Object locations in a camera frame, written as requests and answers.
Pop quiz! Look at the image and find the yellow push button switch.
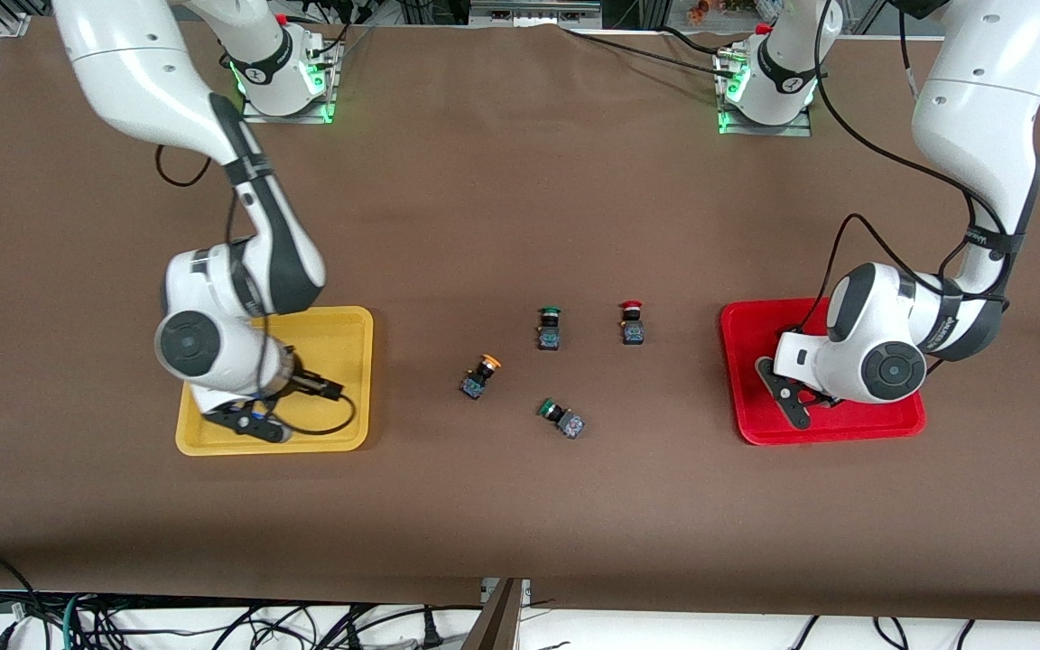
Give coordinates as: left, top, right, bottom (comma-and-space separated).
460, 354, 503, 402

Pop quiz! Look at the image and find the yellow plastic tray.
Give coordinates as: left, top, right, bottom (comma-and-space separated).
175, 306, 375, 457

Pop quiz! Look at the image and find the red plastic tray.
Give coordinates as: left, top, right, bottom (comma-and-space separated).
720, 298, 926, 447

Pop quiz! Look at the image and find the brown table cover sheet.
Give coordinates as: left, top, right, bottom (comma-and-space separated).
0, 18, 1040, 624

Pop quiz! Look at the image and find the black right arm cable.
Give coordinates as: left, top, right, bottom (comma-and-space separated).
155, 143, 359, 437

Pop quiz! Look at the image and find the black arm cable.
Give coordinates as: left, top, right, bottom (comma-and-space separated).
809, 0, 1014, 362
155, 143, 359, 437

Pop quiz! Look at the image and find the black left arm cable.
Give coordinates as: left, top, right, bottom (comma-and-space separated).
809, 0, 1014, 362

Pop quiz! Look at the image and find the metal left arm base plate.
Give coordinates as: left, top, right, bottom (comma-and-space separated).
716, 50, 813, 138

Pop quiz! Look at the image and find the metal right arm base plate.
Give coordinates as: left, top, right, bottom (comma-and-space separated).
240, 41, 339, 125

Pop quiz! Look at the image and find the aluminium frame post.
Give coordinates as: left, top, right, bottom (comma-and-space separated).
461, 578, 531, 650

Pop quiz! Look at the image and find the green floor cable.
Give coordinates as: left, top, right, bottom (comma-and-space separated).
61, 591, 88, 650

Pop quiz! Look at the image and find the black base power cable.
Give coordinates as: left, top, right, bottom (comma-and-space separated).
561, 25, 747, 78

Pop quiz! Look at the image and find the aluminium frame rail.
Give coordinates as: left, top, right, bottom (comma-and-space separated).
470, 0, 603, 28

